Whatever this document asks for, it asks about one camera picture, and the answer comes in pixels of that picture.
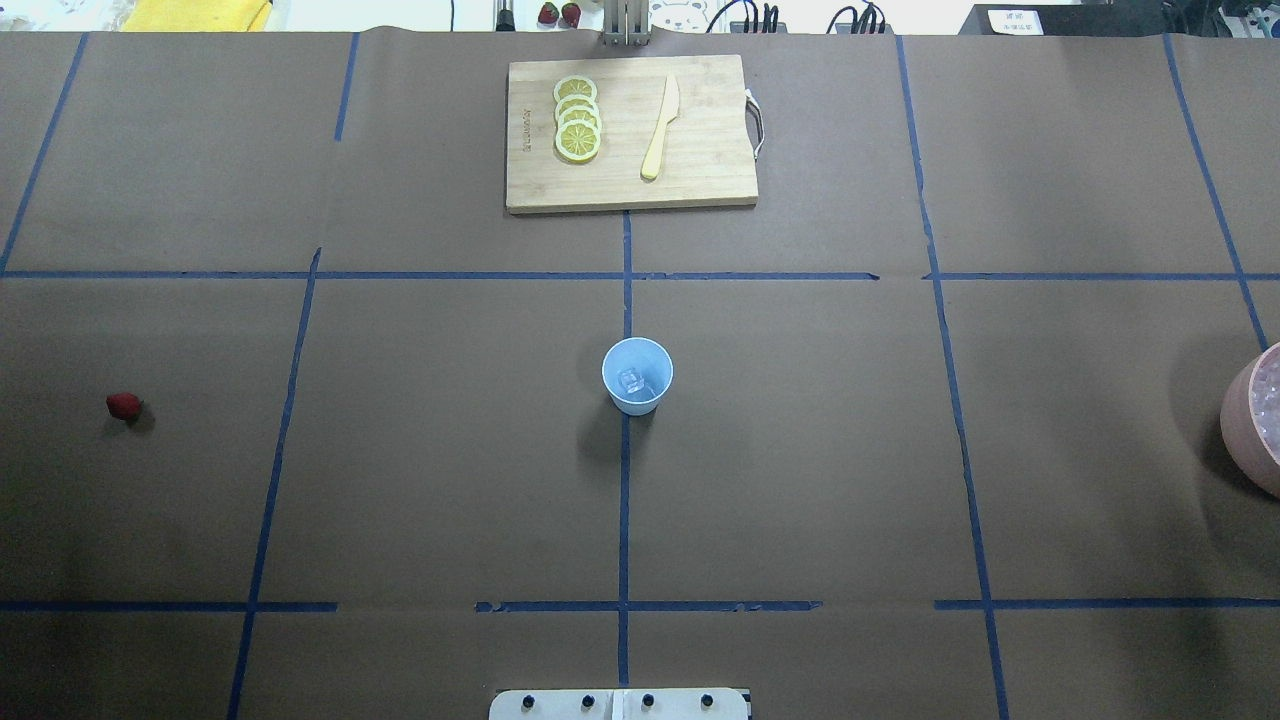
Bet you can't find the wooden cutting board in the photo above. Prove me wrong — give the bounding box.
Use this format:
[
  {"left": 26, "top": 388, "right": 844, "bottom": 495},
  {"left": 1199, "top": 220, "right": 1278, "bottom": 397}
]
[{"left": 506, "top": 54, "right": 759, "bottom": 215}]

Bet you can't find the aluminium frame post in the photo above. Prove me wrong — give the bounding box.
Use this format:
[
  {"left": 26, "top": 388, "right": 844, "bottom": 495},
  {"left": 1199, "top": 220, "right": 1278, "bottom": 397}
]
[{"left": 602, "top": 0, "right": 652, "bottom": 47}]

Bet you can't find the black power strip box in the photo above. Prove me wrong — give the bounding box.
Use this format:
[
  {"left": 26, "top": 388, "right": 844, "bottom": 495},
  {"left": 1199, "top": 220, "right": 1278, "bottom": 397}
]
[{"left": 957, "top": 1, "right": 1181, "bottom": 38}]

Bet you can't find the pink bowl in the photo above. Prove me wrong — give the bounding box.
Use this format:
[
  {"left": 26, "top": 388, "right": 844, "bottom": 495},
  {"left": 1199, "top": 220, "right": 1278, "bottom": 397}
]
[{"left": 1220, "top": 345, "right": 1279, "bottom": 498}]

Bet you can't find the spare strawberry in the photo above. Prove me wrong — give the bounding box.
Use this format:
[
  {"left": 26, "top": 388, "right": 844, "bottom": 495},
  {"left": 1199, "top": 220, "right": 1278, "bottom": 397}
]
[
  {"left": 559, "top": 3, "right": 582, "bottom": 28},
  {"left": 538, "top": 1, "right": 561, "bottom": 28}
]

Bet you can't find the light blue cup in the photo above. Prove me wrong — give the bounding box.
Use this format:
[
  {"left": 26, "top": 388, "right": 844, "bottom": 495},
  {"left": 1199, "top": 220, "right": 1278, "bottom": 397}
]
[{"left": 602, "top": 337, "right": 675, "bottom": 416}]

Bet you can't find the ice cube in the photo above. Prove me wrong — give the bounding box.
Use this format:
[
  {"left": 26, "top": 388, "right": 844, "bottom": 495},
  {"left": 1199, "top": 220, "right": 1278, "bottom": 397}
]
[{"left": 617, "top": 368, "right": 646, "bottom": 396}]

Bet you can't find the red strawberry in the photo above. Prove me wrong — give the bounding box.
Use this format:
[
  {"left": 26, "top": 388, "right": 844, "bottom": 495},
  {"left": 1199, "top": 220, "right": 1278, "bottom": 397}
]
[{"left": 105, "top": 392, "right": 143, "bottom": 423}]

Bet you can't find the clear ice cubes pile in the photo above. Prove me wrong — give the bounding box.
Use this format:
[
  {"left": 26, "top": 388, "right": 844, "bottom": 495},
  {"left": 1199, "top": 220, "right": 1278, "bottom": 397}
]
[{"left": 1249, "top": 354, "right": 1279, "bottom": 457}]

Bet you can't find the yellow cloth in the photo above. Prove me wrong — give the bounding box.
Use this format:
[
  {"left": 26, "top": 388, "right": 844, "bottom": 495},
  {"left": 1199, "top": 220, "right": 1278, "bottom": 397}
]
[{"left": 122, "top": 1, "right": 274, "bottom": 33}]

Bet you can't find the yellow plastic knife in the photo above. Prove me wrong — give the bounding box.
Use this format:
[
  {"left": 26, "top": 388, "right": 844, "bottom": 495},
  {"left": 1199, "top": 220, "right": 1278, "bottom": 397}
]
[{"left": 640, "top": 74, "right": 681, "bottom": 182}]

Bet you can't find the lemon slice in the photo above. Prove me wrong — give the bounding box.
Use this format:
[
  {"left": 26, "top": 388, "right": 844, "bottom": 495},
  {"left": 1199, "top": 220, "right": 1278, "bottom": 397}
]
[
  {"left": 556, "top": 120, "right": 602, "bottom": 143},
  {"left": 556, "top": 94, "right": 602, "bottom": 126},
  {"left": 554, "top": 136, "right": 603, "bottom": 164},
  {"left": 553, "top": 76, "right": 598, "bottom": 102}
]

